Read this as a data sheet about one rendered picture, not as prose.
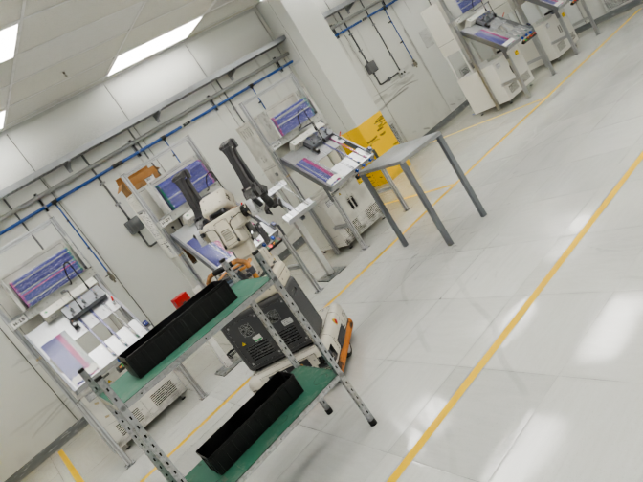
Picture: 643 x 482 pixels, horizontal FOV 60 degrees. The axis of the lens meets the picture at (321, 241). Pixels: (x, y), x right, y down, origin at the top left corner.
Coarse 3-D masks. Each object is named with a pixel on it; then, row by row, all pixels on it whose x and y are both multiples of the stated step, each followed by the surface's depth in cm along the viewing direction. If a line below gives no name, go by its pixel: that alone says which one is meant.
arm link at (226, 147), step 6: (222, 144) 378; (228, 144) 374; (222, 150) 376; (228, 150) 375; (228, 156) 376; (234, 156) 378; (234, 162) 376; (234, 168) 377; (240, 168) 377; (240, 174) 377; (246, 174) 381; (240, 180) 378; (246, 180) 377; (246, 186) 378; (252, 186) 378; (258, 192) 378
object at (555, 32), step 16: (496, 0) 856; (512, 0) 835; (528, 0) 822; (544, 0) 814; (560, 0) 814; (576, 0) 819; (544, 16) 854; (560, 16) 801; (544, 32) 833; (560, 32) 850; (528, 48) 865; (544, 48) 847; (560, 48) 844; (576, 48) 814; (544, 64) 858
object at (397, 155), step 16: (400, 144) 488; (416, 144) 443; (384, 160) 467; (400, 160) 425; (464, 176) 448; (416, 192) 433; (384, 208) 494; (432, 208) 435; (480, 208) 454; (400, 240) 503; (448, 240) 441
